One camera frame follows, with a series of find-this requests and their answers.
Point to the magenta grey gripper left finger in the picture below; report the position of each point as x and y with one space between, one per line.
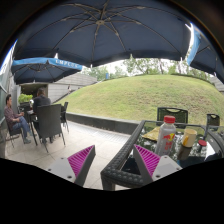
74 168

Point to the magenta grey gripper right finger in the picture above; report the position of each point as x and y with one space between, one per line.
153 167

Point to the dark wicker glass-top table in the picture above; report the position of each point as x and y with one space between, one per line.
123 170

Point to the yellow cloth on table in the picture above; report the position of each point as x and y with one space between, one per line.
152 135

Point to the plastic bottle with red cap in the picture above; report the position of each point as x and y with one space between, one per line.
166 135

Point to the yellow cup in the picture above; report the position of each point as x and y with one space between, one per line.
189 137

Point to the small bottle with red cap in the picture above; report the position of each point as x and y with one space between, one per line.
202 148

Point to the dark wicker chair near people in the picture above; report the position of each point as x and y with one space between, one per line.
49 121

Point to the dark chair far left group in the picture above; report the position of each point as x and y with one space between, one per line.
63 115

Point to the dark chair behind table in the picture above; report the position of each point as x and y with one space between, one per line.
181 115

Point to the chair under seated man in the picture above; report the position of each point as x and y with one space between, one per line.
13 133

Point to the dark outdoor table left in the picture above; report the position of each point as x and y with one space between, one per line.
30 114

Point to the dark chair far right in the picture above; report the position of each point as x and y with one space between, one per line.
213 119

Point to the seated person in black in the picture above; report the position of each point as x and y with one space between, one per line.
40 100

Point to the seated man in maroon shirt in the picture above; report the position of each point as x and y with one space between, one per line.
16 121

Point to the blue patio umbrella left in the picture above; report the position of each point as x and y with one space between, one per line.
40 69

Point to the navy patio umbrella right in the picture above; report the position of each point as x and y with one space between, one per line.
204 57

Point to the large navy patio umbrella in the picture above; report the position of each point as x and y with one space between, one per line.
97 32

